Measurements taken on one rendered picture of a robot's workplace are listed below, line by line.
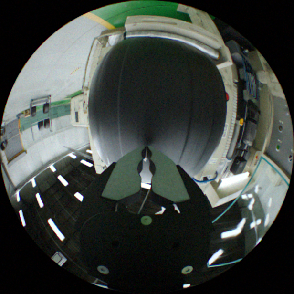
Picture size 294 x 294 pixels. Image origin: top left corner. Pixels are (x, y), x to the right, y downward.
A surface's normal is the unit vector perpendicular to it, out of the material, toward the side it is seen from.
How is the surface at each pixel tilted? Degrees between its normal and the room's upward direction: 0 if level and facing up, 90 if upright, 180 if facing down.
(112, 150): 77
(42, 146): 90
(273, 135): 90
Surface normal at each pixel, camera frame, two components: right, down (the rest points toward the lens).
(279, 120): -1.00, -0.05
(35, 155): 0.95, 0.18
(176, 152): -0.01, 0.58
